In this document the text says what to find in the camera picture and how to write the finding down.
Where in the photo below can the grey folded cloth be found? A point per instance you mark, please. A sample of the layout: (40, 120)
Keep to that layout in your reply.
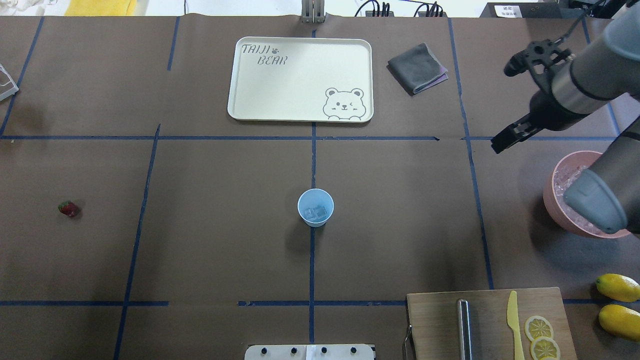
(417, 69)

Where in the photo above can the yellow lemon right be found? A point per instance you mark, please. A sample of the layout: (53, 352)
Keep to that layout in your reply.
(618, 287)

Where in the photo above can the yellow lemon left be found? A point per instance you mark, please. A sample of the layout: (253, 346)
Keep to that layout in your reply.
(620, 321)

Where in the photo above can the white wire cup rack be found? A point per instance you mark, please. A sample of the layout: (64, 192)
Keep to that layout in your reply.
(8, 86)

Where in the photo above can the yellow cloth on desk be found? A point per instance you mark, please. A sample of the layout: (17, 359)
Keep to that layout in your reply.
(101, 8)

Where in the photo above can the red strawberry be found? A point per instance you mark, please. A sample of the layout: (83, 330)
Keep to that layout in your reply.
(69, 209)

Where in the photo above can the steel handled knife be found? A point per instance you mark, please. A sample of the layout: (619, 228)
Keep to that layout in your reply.
(465, 346)

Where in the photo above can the clear ice cubes pile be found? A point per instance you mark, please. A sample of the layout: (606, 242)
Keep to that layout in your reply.
(575, 200)

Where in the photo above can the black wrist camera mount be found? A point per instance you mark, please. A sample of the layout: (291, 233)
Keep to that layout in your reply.
(542, 59)

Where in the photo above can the wooden cutting board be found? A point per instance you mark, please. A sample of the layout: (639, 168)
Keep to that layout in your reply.
(433, 317)

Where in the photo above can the light blue plastic cup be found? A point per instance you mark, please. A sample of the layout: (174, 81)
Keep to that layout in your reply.
(315, 207)

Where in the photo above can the lemon slices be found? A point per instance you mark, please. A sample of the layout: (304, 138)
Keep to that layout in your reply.
(540, 333)

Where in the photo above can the pink bowl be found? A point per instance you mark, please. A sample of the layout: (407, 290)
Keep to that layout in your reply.
(587, 158)

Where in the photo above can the yellow plastic knife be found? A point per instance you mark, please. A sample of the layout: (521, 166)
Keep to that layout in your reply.
(512, 319)

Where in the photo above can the yellow lemon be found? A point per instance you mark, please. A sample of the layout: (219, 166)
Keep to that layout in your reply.
(618, 287)
(620, 321)

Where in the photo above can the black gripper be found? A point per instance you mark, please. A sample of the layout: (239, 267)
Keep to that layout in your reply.
(549, 110)

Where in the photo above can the cream bear serving tray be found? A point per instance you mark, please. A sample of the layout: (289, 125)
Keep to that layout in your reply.
(279, 79)

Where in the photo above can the black power strip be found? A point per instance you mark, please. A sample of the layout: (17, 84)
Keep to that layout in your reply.
(400, 9)

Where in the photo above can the aluminium frame post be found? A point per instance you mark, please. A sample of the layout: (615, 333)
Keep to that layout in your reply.
(313, 11)

